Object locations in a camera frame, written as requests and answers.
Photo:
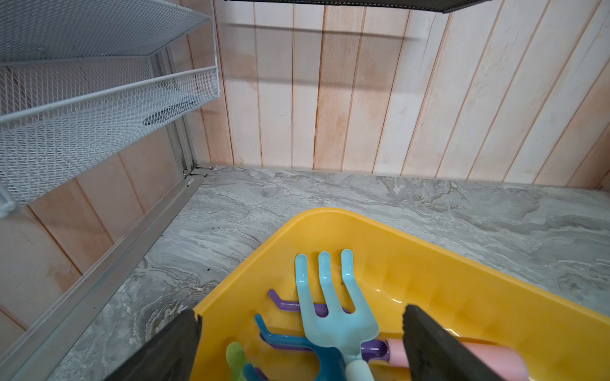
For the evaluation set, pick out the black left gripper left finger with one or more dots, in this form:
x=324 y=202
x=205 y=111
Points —
x=169 y=355

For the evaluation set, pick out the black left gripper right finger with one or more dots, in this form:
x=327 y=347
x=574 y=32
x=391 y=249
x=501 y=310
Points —
x=434 y=354

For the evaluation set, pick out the yellow plastic storage box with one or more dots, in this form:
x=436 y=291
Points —
x=557 y=339

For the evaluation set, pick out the light green rake wooden handle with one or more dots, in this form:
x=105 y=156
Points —
x=236 y=360

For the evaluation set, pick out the purple rake pink handle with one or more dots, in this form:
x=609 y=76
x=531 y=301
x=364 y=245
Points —
x=506 y=362

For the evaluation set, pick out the light blue fork white handle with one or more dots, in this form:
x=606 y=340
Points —
x=339 y=330

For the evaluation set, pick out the dark blue rake yellow handle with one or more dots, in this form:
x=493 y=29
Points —
x=332 y=365

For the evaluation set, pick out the aluminium frame rail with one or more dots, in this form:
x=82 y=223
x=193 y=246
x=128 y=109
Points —
x=95 y=285

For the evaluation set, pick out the white wire mesh shelf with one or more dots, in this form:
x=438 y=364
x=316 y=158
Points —
x=77 y=86

